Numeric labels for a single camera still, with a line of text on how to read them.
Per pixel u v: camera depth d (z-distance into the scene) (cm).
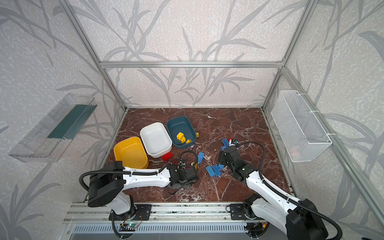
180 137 96
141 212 73
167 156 91
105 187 43
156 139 97
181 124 110
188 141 99
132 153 94
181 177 63
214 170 87
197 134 101
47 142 63
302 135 62
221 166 87
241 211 71
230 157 63
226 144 98
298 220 39
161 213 75
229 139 99
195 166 68
